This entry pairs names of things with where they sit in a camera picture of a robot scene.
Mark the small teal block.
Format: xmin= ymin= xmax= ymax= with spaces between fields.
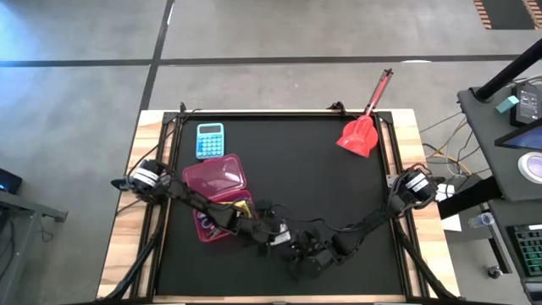
xmin=495 ymin=95 xmax=520 ymax=114

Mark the black power adapter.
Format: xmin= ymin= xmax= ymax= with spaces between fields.
xmin=510 ymin=82 xmax=541 ymax=128

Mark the dark screen device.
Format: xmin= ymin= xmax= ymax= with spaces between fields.
xmin=0 ymin=168 xmax=24 ymax=195

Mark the dark grey side desk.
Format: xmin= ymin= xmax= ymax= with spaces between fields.
xmin=456 ymin=84 xmax=542 ymax=202

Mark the black table mat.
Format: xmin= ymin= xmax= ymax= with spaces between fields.
xmin=156 ymin=114 xmax=403 ymax=297

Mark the red dustpan with handle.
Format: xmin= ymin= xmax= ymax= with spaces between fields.
xmin=336 ymin=69 xmax=395 ymax=158

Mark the backlit computer keyboard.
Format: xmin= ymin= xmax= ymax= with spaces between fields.
xmin=506 ymin=223 xmax=542 ymax=279

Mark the white round puck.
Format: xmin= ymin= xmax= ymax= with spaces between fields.
xmin=517 ymin=151 xmax=542 ymax=186

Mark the grey floor cable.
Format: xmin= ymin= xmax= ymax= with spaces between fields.
xmin=418 ymin=110 xmax=465 ymax=135

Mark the dark keyboard shelf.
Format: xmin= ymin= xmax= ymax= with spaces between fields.
xmin=480 ymin=198 xmax=542 ymax=305

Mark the black table support strut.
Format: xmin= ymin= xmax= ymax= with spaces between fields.
xmin=101 ymin=202 xmax=170 ymax=302
xmin=391 ymin=218 xmax=461 ymax=302

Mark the black desk crossbar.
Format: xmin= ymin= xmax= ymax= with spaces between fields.
xmin=438 ymin=175 xmax=503 ymax=220

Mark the dark rug with striped edges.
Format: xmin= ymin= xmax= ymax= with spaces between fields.
xmin=473 ymin=0 xmax=542 ymax=31

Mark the clear water bottle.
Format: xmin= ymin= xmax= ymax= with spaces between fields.
xmin=467 ymin=212 xmax=495 ymax=229

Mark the black round pole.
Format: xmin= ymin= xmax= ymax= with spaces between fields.
xmin=476 ymin=37 xmax=542 ymax=103

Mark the grey metal desk frame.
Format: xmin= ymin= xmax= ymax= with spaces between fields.
xmin=0 ymin=190 xmax=69 ymax=305

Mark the white paper sheet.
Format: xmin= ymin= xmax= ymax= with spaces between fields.
xmin=435 ymin=184 xmax=463 ymax=233

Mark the light blue calculator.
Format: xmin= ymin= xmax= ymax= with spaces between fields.
xmin=196 ymin=122 xmax=226 ymax=160

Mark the dark tablet screen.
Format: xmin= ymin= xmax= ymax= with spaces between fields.
xmin=495 ymin=129 xmax=542 ymax=152

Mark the pink plastic pencil case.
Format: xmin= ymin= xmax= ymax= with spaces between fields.
xmin=181 ymin=153 xmax=257 ymax=243

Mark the black aluminium table frame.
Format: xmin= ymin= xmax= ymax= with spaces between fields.
xmin=150 ymin=108 xmax=414 ymax=300

